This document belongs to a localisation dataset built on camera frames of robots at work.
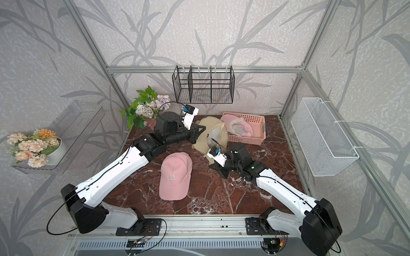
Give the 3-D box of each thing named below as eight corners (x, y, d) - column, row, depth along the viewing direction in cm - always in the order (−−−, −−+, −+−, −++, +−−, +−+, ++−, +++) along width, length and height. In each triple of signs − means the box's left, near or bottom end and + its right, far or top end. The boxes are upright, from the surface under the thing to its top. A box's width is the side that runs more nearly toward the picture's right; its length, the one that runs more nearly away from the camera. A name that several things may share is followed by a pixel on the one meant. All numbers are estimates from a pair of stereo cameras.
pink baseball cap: (160, 200, 83) (153, 193, 75) (168, 161, 98) (164, 152, 89) (188, 200, 83) (185, 193, 75) (192, 161, 98) (190, 152, 89)
